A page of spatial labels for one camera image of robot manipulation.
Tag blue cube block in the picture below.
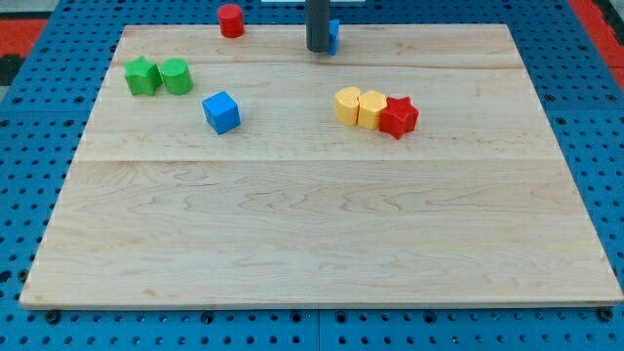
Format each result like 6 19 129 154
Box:
202 91 241 135

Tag blue triangle block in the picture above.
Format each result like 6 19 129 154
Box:
327 19 340 56

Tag yellow heart block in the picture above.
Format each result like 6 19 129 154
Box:
334 87 361 126

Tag yellow hexagon block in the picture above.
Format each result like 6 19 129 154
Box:
358 91 387 131

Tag light wooden board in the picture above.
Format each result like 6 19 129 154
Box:
20 24 623 310

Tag red star block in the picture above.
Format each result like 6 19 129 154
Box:
378 97 419 140

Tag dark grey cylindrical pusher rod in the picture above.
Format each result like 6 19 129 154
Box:
305 0 331 53

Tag green cylinder block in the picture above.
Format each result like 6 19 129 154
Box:
160 58 194 96

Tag red cylinder block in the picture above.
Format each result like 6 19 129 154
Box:
216 4 245 38

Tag green star block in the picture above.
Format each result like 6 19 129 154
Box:
124 56 163 96

